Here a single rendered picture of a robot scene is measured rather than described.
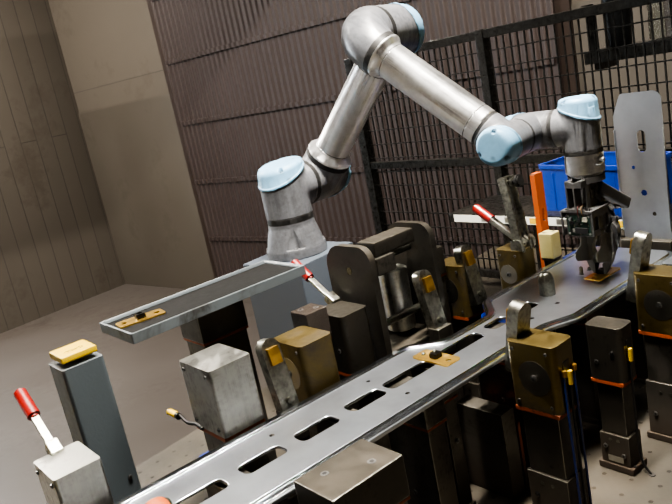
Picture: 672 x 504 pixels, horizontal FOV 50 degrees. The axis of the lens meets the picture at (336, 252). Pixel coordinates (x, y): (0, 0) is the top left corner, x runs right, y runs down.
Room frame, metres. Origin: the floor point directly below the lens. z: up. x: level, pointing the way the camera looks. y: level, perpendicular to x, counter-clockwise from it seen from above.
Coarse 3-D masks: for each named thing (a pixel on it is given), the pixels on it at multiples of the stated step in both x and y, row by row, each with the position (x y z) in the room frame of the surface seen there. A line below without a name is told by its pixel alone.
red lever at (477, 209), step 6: (474, 210) 1.65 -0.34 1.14; (480, 210) 1.64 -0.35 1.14; (486, 210) 1.64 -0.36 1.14; (480, 216) 1.64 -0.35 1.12; (486, 216) 1.63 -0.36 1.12; (492, 216) 1.63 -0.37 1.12; (492, 222) 1.62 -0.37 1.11; (498, 222) 1.61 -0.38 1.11; (498, 228) 1.61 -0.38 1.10; (504, 228) 1.60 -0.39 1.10; (510, 234) 1.58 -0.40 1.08
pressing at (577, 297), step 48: (528, 288) 1.43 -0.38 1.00; (576, 288) 1.38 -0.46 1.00; (624, 288) 1.34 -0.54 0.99; (336, 384) 1.14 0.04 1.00; (384, 384) 1.11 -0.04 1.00; (432, 384) 1.07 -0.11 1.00; (288, 432) 1.01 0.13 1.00; (336, 432) 0.98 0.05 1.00; (384, 432) 0.96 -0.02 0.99; (192, 480) 0.92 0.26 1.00; (240, 480) 0.90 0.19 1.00; (288, 480) 0.87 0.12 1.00
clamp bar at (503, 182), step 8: (504, 176) 1.60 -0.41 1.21; (512, 176) 1.58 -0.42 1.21; (520, 176) 1.56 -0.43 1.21; (496, 184) 1.60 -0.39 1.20; (504, 184) 1.57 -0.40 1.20; (512, 184) 1.57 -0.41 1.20; (520, 184) 1.55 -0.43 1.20; (504, 192) 1.57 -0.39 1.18; (512, 192) 1.59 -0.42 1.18; (504, 200) 1.57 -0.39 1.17; (512, 200) 1.58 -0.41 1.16; (520, 200) 1.58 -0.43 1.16; (512, 208) 1.56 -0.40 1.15; (520, 208) 1.58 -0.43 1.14; (512, 216) 1.56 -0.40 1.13; (520, 216) 1.58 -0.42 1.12; (512, 224) 1.56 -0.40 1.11; (520, 224) 1.58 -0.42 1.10; (512, 232) 1.57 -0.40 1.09; (520, 232) 1.55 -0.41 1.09; (528, 232) 1.57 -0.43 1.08; (528, 240) 1.57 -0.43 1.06
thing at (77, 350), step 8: (72, 344) 1.16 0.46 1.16; (80, 344) 1.15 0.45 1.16; (88, 344) 1.14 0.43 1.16; (56, 352) 1.13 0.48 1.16; (64, 352) 1.12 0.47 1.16; (72, 352) 1.12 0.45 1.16; (80, 352) 1.12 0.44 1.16; (88, 352) 1.12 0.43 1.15; (56, 360) 1.12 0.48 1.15; (64, 360) 1.10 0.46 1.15; (72, 360) 1.11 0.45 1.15
